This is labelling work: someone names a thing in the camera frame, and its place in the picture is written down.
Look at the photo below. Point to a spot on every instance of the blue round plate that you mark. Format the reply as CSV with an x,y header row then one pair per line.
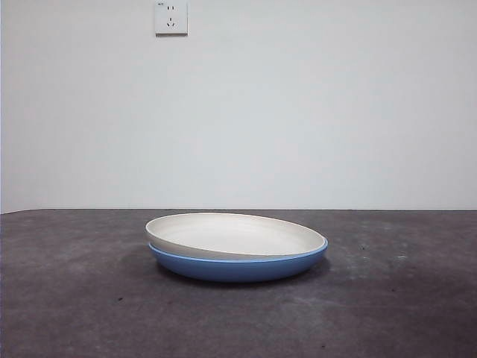
x,y
238,269

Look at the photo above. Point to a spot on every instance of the white wall power socket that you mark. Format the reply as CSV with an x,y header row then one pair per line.
x,y
171,18

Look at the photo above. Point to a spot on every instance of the white round plate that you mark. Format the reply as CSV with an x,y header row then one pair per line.
x,y
231,235

